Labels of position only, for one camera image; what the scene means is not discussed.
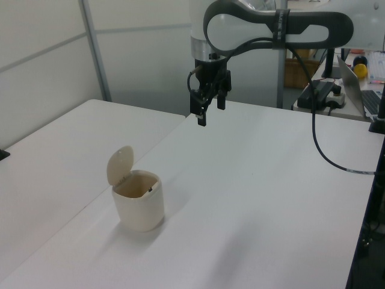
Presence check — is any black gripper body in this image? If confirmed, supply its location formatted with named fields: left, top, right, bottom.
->
left=194, top=57, right=229, bottom=92

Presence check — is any small cream bin with lid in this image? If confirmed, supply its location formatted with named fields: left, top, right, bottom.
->
left=106, top=144, right=165, bottom=233

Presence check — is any grey metal column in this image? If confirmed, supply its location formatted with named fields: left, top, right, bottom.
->
left=276, top=48, right=293, bottom=110

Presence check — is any wooden box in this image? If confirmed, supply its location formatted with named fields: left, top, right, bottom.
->
left=284, top=58, right=320, bottom=89

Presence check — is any black power box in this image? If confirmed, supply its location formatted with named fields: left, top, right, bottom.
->
left=297, top=79, right=335, bottom=108

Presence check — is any white emergency stop button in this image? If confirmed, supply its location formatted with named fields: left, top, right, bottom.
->
left=325, top=85, right=347, bottom=110

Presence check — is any black monitor stand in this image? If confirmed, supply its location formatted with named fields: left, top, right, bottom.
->
left=321, top=48, right=343, bottom=79

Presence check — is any silver laptop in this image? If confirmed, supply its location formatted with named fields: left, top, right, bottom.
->
left=336, top=54, right=383, bottom=119

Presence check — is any yellow ball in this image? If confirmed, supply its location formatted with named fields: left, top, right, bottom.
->
left=353, top=63, right=369, bottom=80

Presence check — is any dark blue cup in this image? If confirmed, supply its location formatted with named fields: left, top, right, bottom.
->
left=353, top=54, right=371, bottom=67

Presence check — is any white keyboard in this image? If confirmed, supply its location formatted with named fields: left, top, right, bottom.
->
left=367, top=50, right=385, bottom=84

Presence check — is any black pole with clamp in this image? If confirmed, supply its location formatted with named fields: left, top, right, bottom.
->
left=368, top=80, right=385, bottom=135

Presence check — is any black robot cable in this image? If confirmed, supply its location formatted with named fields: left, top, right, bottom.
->
left=186, top=37, right=377, bottom=175

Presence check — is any grey partition post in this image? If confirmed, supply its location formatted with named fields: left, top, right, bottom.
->
left=80, top=0, right=112, bottom=102

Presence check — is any black metal frame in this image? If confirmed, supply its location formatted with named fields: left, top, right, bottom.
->
left=345, top=143, right=385, bottom=289

